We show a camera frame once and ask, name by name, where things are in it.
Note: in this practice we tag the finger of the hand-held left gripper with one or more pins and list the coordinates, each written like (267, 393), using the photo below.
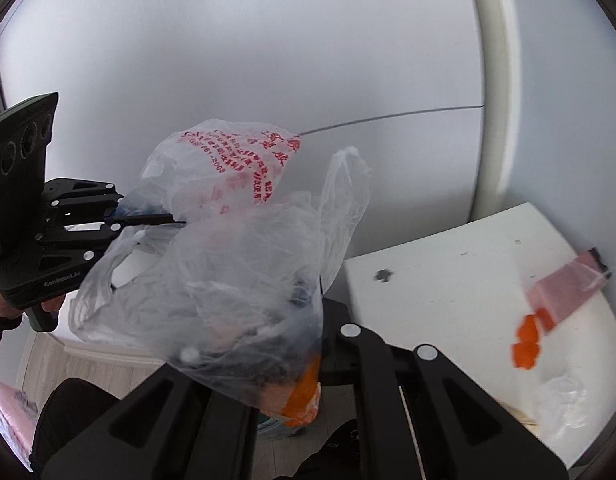
(72, 245)
(82, 192)

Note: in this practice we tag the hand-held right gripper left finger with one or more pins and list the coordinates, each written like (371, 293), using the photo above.
(227, 412)

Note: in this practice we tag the white plastic wrap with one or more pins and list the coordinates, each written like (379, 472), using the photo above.
(563, 405)

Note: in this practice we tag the white wall trim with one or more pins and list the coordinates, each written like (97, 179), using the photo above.
(493, 85)

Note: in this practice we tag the pink satin cloth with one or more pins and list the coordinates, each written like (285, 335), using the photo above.
(10, 420)

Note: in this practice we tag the person's left hand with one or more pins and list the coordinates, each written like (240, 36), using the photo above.
(5, 306)

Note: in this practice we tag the person's dark trouser leg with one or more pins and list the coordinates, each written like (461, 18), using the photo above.
(330, 455)
(72, 425)

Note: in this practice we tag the clear plastic bag red print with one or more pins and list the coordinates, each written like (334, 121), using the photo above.
(237, 270)

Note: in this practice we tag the pink plastic wrapper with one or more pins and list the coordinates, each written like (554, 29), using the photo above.
(563, 292)

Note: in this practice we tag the white bedside table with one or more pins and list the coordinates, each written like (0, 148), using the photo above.
(448, 300)

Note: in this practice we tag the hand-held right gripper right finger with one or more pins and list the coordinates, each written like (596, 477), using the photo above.
(368, 360)

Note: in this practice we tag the small dark scrap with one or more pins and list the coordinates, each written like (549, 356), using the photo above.
(384, 275)

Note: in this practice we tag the large orange peel piece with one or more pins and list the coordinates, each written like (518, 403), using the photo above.
(303, 395)

